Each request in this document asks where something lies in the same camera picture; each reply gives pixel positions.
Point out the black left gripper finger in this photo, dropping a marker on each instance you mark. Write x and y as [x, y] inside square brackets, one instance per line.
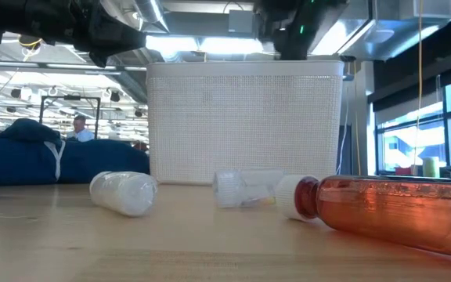
[96, 49]
[123, 29]

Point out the red bottle white cap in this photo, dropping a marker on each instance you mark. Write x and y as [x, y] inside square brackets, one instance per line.
[386, 211]

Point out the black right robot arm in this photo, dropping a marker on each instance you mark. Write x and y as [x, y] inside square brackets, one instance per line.
[288, 15]

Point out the white plastic basket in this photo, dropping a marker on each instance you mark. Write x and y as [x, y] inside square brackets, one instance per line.
[245, 125]

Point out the black metal rack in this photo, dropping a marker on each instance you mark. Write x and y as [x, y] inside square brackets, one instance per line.
[71, 97]

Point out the person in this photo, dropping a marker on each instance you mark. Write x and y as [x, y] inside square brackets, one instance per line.
[81, 134]

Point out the blue folded cloth bundle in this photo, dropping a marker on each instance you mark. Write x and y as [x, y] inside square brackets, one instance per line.
[14, 164]

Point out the clear vial white cap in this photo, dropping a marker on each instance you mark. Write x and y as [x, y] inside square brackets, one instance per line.
[229, 188]

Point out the green cup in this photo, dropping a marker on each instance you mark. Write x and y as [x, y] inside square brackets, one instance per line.
[431, 167]

